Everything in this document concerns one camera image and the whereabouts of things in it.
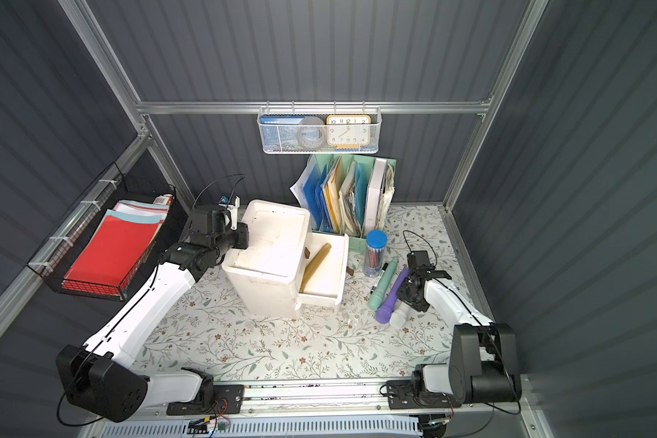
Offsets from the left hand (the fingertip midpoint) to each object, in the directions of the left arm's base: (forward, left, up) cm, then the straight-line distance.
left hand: (240, 225), depth 79 cm
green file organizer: (+17, -33, -4) cm, 37 cm away
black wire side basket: (+6, +35, +7) cm, 37 cm away
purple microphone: (-18, -43, -22) cm, 52 cm away
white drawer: (-9, -25, -18) cm, 32 cm away
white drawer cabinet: (-16, -9, -2) cm, 19 cm away
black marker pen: (-6, -42, -26) cm, 50 cm away
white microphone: (-19, -47, -21) cm, 55 cm away
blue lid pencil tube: (-1, -41, -7) cm, 41 cm away
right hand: (-13, -54, -22) cm, 60 cm away
